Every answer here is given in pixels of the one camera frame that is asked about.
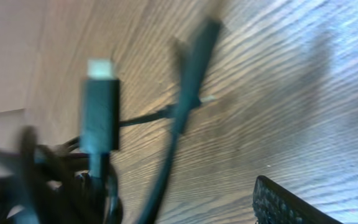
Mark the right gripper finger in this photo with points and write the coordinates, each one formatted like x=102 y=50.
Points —
x=273 y=204

